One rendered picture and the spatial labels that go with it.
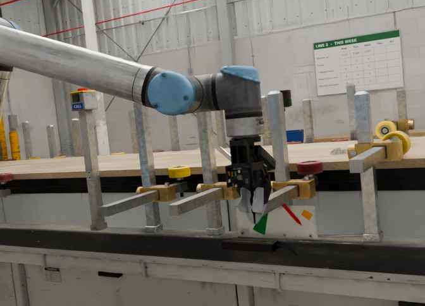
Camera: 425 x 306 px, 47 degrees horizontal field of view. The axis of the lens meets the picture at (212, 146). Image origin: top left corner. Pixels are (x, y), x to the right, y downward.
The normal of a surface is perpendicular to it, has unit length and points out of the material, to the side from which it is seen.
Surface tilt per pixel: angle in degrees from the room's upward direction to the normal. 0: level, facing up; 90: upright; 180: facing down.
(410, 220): 90
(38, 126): 90
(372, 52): 90
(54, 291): 90
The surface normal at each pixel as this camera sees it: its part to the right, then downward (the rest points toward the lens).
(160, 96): -0.15, 0.11
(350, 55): -0.47, 0.11
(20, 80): 0.87, -0.06
